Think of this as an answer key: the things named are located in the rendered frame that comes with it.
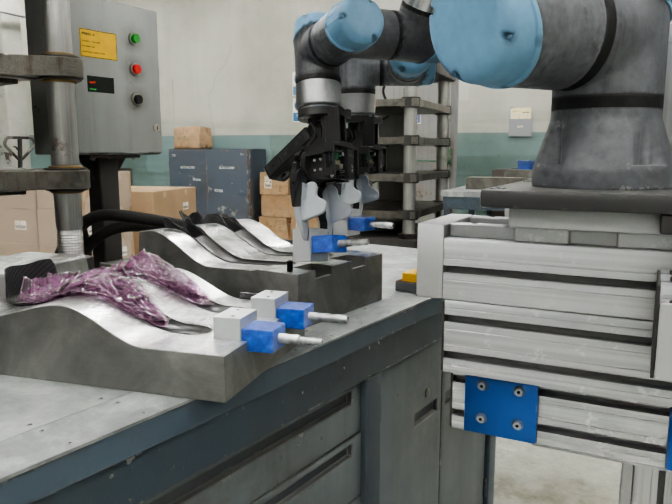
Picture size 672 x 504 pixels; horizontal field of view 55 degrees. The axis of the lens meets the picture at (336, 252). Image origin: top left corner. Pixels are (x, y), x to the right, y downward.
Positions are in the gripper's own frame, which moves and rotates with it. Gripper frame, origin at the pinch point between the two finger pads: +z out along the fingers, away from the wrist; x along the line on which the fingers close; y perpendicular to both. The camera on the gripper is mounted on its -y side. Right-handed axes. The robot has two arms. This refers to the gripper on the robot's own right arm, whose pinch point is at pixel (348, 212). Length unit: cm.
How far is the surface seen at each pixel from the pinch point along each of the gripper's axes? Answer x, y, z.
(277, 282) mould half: -36.0, 10.2, 7.7
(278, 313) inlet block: -48, 20, 9
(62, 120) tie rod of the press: -26, -60, -20
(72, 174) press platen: -26, -58, -8
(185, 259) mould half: -36.0, -10.8, 6.0
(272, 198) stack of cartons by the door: 500, -441, 43
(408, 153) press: 331, -162, -12
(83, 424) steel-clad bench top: -76, 17, 15
